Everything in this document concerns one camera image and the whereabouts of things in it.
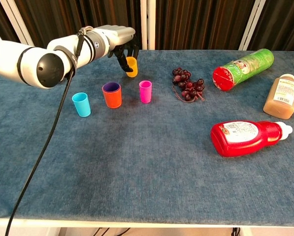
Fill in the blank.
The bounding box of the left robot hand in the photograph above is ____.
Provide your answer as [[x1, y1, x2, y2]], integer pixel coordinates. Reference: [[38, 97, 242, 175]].
[[103, 24, 140, 73]]

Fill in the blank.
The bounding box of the yellow plastic cup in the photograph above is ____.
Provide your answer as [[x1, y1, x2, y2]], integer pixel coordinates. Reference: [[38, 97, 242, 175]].
[[125, 56, 138, 78]]

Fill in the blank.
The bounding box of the dark purple plastic cup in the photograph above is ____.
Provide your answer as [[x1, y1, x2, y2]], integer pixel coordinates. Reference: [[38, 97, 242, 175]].
[[103, 82, 121, 93]]

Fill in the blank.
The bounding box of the pink plastic cup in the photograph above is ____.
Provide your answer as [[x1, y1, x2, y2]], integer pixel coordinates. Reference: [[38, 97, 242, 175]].
[[139, 80, 153, 104]]

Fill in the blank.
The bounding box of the light blue plastic cup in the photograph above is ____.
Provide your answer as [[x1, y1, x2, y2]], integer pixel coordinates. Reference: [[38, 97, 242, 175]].
[[71, 92, 91, 118]]

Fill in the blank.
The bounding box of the orange plastic cup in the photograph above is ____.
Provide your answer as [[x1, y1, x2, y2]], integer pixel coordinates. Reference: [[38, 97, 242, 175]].
[[101, 82, 122, 109]]

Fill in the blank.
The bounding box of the dark brown curtain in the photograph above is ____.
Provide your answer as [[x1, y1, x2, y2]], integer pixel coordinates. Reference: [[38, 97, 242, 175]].
[[0, 0, 294, 52]]

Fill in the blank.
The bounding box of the dark red grape bunch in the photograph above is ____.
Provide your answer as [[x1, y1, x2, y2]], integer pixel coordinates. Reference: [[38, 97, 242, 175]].
[[171, 67, 205, 103]]

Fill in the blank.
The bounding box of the blue table cloth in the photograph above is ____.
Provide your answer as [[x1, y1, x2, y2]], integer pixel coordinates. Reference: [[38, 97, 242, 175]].
[[0, 49, 294, 227]]

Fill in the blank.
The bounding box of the green chips can red lid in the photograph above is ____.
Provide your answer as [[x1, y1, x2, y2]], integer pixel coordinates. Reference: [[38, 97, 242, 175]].
[[212, 48, 275, 92]]

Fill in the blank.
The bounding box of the red ketchup bottle white cap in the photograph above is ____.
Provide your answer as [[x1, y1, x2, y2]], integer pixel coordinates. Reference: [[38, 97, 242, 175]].
[[210, 120, 293, 157]]

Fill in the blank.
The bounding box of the brown juice bottle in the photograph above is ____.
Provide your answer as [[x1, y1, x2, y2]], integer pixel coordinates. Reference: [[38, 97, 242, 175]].
[[263, 74, 294, 120]]

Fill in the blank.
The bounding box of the white table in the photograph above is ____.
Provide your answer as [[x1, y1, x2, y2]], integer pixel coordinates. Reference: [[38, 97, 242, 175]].
[[0, 217, 294, 236]]

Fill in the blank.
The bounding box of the white frame post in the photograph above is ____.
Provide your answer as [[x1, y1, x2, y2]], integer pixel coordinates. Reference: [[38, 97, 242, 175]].
[[140, 0, 157, 50], [0, 0, 35, 47], [238, 0, 267, 51]]

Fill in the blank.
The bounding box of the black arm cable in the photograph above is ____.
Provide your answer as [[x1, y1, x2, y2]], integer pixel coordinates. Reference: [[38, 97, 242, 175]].
[[4, 30, 86, 236]]

